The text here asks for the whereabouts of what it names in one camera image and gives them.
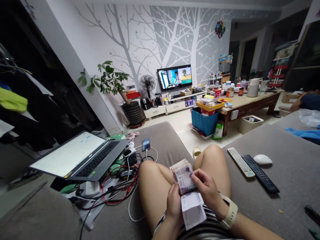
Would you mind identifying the person's right hand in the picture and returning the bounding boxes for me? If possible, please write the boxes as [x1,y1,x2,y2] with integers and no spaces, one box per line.
[191,169,225,213]

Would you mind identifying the person's left hand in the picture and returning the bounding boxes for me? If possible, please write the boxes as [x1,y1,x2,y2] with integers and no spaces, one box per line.
[166,183,187,225]

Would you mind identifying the pale purple banknote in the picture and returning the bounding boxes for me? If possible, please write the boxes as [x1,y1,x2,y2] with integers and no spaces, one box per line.
[180,191,207,231]

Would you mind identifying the stack of banknotes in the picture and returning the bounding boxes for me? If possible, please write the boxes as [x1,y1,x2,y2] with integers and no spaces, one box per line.
[169,160,200,197]

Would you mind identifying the person's legs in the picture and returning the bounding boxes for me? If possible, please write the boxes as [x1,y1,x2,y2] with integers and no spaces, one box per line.
[139,144,232,234]

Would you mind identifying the person's body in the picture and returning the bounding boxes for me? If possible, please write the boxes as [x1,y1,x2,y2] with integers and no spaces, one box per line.
[152,192,242,240]

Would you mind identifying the white remote control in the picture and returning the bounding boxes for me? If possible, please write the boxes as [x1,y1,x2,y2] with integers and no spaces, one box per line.
[227,147,256,178]

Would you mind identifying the black remote control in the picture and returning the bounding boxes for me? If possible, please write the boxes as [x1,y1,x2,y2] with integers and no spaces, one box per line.
[241,154,280,194]

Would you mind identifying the green packet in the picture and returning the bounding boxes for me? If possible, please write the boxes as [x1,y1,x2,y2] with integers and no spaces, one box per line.
[212,120,224,140]

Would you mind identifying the white computer mouse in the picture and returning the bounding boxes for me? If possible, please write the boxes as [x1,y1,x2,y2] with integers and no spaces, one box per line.
[253,154,273,165]

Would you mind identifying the black power adapter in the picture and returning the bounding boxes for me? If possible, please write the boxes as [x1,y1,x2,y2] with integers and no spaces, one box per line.
[124,153,138,166]

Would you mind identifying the smartphone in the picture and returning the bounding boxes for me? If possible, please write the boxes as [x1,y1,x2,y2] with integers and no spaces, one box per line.
[141,138,152,152]

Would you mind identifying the blue storage box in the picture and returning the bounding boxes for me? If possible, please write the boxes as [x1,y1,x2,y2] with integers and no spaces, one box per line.
[190,107,220,137]

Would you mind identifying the grey sofa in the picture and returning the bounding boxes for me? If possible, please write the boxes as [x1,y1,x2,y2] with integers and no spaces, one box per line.
[0,109,320,240]

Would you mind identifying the white waste bin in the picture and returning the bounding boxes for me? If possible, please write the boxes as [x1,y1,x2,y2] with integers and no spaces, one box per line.
[239,115,265,135]

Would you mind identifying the yellow tray of items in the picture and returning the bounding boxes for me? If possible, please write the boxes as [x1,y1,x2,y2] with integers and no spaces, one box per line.
[196,97,225,112]

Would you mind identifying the white adapter box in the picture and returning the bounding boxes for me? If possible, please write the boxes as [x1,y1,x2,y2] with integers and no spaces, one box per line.
[79,181,101,196]

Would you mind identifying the green dotted cloth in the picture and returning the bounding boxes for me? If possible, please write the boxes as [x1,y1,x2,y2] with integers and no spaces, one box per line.
[106,134,127,142]

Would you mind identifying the white television cabinet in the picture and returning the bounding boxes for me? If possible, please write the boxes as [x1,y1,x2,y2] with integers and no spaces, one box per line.
[144,87,208,120]

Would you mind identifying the wooden coffee table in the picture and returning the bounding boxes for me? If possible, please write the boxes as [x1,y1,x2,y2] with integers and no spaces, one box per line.
[196,77,284,137]

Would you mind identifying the black elongated object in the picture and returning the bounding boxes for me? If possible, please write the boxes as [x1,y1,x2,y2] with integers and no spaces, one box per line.
[304,205,320,222]

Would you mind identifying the blue cloth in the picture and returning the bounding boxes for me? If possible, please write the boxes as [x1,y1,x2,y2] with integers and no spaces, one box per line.
[285,127,320,145]

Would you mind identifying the silver laptop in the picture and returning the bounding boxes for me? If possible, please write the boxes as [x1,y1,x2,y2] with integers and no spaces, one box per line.
[29,130,132,182]

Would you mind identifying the flat screen television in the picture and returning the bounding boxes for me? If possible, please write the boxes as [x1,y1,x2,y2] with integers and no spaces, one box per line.
[157,64,193,92]

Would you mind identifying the black standing fan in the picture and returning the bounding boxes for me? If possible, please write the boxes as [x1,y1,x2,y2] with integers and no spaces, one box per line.
[139,74,157,100]

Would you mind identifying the clear plastic bag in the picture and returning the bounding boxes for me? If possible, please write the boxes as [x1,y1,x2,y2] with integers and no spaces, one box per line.
[299,108,320,128]

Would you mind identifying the red and white shelf cart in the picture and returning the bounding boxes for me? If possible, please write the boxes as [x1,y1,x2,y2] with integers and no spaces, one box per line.
[267,41,299,88]

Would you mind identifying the potted green plant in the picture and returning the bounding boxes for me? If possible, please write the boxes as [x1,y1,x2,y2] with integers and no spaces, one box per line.
[77,61,147,128]

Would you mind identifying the clothes rack with garments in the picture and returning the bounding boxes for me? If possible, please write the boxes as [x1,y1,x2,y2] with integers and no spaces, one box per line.
[0,42,83,150]

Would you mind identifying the white charging cable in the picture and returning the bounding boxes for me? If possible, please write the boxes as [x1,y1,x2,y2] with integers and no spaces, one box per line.
[128,147,159,222]

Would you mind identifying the tangle of black and red cables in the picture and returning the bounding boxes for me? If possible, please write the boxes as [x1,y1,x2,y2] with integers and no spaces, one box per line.
[67,147,145,240]

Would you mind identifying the colourful wall clock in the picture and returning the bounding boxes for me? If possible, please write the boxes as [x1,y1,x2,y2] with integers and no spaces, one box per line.
[215,21,226,38]

